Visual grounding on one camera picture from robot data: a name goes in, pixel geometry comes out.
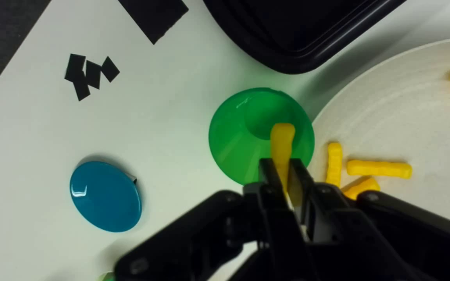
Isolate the black plastic tray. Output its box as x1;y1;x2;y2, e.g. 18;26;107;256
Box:
202;0;410;75

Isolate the round teal lid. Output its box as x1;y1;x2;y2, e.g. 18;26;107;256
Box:
69;159;144;234

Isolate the large black tape patch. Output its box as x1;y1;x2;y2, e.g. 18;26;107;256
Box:
118;0;191;45

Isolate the beige plate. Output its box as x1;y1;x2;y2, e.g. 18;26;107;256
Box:
302;34;450;231

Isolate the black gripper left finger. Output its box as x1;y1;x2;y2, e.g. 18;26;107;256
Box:
115;158;310;281

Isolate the green plastic cup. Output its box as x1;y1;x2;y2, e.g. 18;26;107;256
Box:
208;86;316;187

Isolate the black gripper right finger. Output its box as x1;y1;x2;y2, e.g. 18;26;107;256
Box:
288;158;450;281

